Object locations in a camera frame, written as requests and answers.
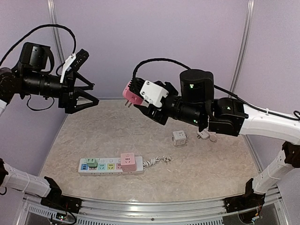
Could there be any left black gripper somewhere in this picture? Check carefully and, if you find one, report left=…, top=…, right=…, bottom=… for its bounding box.
left=21, top=69, right=98, bottom=113

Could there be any pink plug adapter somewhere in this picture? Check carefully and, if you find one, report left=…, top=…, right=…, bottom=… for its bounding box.
left=122, top=83, right=143, bottom=108

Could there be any white cube socket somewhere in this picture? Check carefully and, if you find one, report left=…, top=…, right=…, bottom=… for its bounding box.
left=172, top=130, right=187, bottom=146

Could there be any pink cube socket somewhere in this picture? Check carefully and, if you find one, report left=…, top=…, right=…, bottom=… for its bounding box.
left=120, top=152, right=137, bottom=172

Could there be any white multicolour power strip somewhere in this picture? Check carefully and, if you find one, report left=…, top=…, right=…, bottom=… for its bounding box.
left=78, top=156, right=144, bottom=176

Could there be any green plug adapter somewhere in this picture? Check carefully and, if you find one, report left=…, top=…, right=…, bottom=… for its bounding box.
left=85, top=158, right=98, bottom=168

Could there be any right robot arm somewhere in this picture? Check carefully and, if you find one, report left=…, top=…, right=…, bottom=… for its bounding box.
left=129, top=69, right=300, bottom=208

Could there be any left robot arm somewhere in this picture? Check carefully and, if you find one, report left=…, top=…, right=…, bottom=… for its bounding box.
left=0, top=42, right=99, bottom=209

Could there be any small circuit board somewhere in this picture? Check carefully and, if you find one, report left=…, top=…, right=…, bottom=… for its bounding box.
left=55, top=212, right=67, bottom=221

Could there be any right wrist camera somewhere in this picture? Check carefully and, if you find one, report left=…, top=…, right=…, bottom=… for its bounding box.
left=140, top=80, right=168, bottom=108

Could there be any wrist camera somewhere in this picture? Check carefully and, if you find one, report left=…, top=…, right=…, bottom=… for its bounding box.
left=140, top=80, right=168, bottom=108
left=60, top=49, right=90, bottom=83

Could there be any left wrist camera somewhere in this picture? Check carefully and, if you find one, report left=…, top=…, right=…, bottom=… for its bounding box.
left=60, top=49, right=90, bottom=83

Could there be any coiled power strip cord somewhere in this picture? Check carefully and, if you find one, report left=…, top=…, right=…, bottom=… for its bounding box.
left=142, top=156, right=173, bottom=168

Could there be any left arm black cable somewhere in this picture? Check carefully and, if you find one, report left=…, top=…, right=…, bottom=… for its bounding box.
left=0, top=23, right=77, bottom=68

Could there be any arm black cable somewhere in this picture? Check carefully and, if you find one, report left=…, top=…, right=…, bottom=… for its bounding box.
left=0, top=23, right=77, bottom=68
left=132, top=58, right=300, bottom=122

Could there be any left aluminium frame post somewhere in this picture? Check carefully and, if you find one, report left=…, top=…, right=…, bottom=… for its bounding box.
left=46, top=0, right=68, bottom=64

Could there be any aluminium frame post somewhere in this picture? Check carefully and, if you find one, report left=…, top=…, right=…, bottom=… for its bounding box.
left=46, top=0, right=68, bottom=64
left=230, top=0, right=255, bottom=92

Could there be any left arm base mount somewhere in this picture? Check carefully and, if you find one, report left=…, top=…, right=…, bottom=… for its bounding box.
left=40, top=195, right=82, bottom=214

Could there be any aluminium front rail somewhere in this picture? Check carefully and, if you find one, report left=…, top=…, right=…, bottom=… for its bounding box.
left=22, top=185, right=285, bottom=225

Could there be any right aluminium frame post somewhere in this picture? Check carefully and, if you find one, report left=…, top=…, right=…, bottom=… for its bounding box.
left=230, top=0, right=255, bottom=92

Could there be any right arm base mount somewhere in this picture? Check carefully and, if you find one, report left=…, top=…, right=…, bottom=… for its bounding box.
left=224, top=195, right=265, bottom=213

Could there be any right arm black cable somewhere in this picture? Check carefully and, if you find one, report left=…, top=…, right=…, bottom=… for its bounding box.
left=132, top=58, right=300, bottom=122

